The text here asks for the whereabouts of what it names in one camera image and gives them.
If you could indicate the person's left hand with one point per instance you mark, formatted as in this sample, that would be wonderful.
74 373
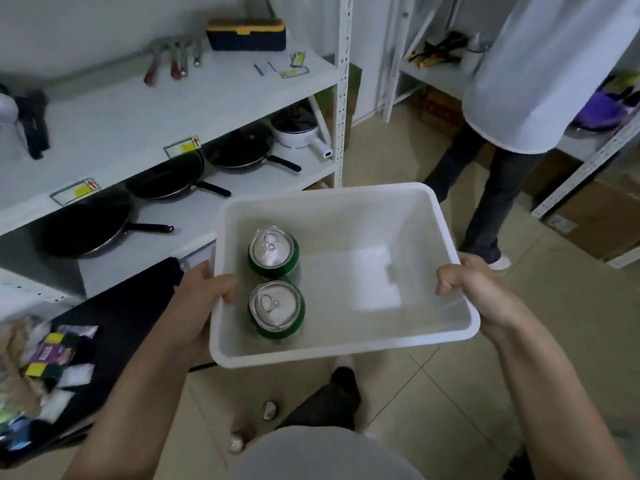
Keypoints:
192 314

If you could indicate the person's right hand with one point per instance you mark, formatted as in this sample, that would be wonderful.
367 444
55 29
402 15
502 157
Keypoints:
492 302

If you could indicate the person's left thumb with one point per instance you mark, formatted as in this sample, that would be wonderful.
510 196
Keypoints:
220 288

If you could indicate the person's right thumb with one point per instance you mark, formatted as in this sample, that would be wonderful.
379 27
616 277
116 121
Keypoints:
452 279

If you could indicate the white plastic tub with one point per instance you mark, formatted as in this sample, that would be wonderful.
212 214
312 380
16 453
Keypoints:
360 274

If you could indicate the person's left forearm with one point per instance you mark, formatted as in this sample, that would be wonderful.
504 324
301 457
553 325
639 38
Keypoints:
135 404

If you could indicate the person's right forearm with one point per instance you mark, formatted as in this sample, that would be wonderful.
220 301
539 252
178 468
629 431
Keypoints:
555 394

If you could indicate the person's white shoe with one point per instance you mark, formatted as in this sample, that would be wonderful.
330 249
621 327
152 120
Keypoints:
345 363
500 263

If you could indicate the green drink can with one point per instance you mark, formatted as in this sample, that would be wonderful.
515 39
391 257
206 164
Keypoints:
276 307
272 249

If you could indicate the black table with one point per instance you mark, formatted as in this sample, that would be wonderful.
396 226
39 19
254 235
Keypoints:
125 314

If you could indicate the silver can on floor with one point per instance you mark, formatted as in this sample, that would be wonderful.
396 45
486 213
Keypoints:
237 441
270 409

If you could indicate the black frying pan with lid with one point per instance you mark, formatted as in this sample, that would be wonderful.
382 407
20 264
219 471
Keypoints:
240 147

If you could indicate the green and yellow price label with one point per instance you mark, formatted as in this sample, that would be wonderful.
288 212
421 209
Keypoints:
75 192
182 147

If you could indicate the large black frying pan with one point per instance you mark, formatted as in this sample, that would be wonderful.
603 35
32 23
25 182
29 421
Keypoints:
85 227

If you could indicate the person's black trousers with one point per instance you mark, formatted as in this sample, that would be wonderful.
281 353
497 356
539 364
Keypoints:
325 404

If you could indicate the large brown cardboard box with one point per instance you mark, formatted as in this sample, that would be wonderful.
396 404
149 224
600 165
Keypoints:
605 219

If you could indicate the red printed cardboard box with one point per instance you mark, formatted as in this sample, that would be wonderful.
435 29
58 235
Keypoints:
440 112

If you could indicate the white plastic packets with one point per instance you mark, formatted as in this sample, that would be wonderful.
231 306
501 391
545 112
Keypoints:
75 377

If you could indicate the pack of colourful sponges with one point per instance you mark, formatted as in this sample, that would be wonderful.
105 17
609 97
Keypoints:
52 352

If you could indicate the white metal rack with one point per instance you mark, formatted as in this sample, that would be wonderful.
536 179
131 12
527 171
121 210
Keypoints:
595 164

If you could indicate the white metal shelf unit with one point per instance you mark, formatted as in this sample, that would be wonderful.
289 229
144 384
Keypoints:
125 119

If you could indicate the person's grey shirt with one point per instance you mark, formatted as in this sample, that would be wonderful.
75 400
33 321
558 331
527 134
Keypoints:
325 454

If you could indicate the green cardboard box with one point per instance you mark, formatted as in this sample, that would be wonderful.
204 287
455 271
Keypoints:
352 94

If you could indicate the purple pan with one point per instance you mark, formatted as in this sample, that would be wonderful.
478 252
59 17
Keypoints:
600 112

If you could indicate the yellow shelf label card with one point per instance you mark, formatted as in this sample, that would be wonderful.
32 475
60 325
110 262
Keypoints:
298 59
294 72

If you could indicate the yellow and black hand tools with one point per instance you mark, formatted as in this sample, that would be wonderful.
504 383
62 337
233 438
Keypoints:
437 49

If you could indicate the small silver screwdriver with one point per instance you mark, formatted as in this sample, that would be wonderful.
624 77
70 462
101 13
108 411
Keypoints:
197 54

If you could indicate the black power tool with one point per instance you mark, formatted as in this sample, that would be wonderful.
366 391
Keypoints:
32 124

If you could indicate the blue and yellow toolbox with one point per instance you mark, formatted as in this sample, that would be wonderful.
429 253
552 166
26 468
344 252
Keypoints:
246 35

